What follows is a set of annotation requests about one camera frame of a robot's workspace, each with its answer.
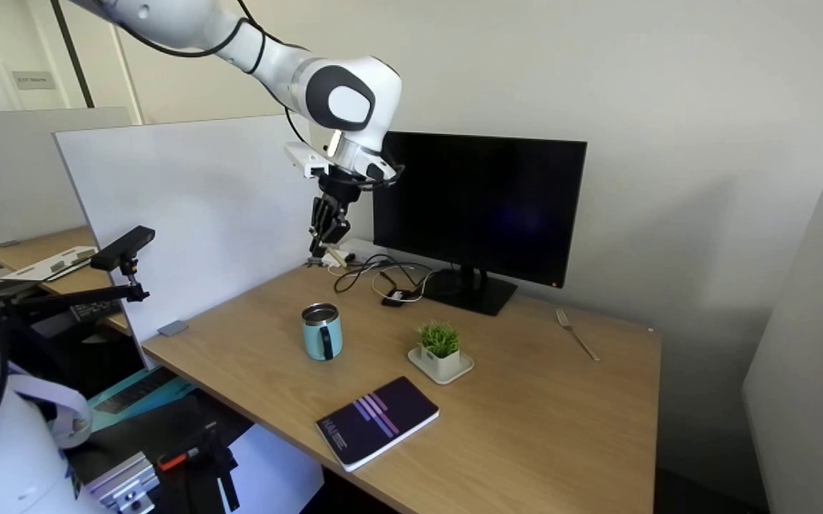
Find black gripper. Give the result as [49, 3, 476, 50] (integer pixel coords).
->
[308, 169, 369, 262]

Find white power strip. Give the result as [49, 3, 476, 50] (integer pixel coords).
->
[312, 243, 362, 272]

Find small black dongle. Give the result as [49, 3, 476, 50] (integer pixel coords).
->
[376, 289, 426, 312]

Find teal steel mug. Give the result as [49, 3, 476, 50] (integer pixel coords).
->
[296, 300, 348, 365]

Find white desk divider panel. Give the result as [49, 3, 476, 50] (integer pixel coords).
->
[52, 115, 339, 372]

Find black computer monitor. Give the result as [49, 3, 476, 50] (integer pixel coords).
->
[372, 129, 592, 290]

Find black monitor stand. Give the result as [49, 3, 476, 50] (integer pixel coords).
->
[426, 262, 521, 320]

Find small plant in white pot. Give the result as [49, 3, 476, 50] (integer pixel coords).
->
[413, 323, 465, 376]

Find grey divider clamp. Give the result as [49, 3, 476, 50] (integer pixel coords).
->
[153, 316, 192, 339]

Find dark purple striped notebook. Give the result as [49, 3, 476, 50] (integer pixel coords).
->
[315, 375, 443, 473]

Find teal box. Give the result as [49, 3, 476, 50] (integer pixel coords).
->
[83, 363, 196, 433]

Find pale flat stick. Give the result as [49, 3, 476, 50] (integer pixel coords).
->
[552, 306, 601, 365]

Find papers on neighbouring desk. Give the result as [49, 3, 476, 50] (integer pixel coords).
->
[0, 243, 99, 285]

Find grey rear divider panel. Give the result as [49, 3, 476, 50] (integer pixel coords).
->
[0, 102, 139, 249]

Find silver metal clamp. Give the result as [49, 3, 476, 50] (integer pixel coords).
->
[80, 447, 163, 514]

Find grey side divider panel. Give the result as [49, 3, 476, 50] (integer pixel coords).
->
[741, 120, 823, 514]

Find thick black cable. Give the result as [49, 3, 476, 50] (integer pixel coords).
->
[332, 249, 435, 300]

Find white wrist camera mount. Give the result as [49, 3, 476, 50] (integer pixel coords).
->
[282, 140, 338, 180]

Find black camera on tripod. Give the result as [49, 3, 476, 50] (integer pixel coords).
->
[89, 222, 159, 280]

